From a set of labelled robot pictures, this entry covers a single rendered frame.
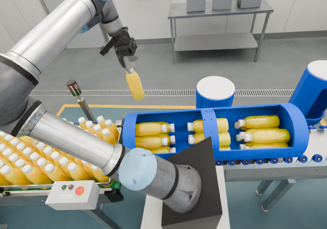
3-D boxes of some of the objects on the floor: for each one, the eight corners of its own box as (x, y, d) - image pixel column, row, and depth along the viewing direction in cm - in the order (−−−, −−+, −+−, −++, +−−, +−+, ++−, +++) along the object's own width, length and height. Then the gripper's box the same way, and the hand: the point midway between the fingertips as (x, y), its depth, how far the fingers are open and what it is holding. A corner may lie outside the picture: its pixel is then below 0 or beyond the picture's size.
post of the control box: (129, 241, 159) (81, 203, 89) (124, 241, 159) (73, 203, 90) (130, 236, 162) (84, 194, 92) (125, 236, 162) (76, 195, 92)
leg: (263, 195, 174) (287, 163, 130) (257, 196, 174) (279, 163, 131) (261, 189, 178) (283, 156, 134) (254, 189, 178) (275, 157, 135)
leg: (269, 212, 164) (297, 183, 120) (262, 212, 164) (288, 183, 121) (266, 204, 168) (293, 174, 124) (260, 205, 168) (284, 175, 125)
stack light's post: (122, 171, 207) (82, 101, 130) (118, 171, 207) (77, 101, 131) (122, 168, 210) (84, 97, 133) (119, 168, 210) (79, 98, 133)
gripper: (122, 33, 72) (140, 75, 87) (129, 21, 80) (145, 62, 94) (103, 37, 74) (124, 78, 89) (112, 25, 82) (130, 65, 97)
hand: (129, 68), depth 91 cm, fingers closed on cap, 4 cm apart
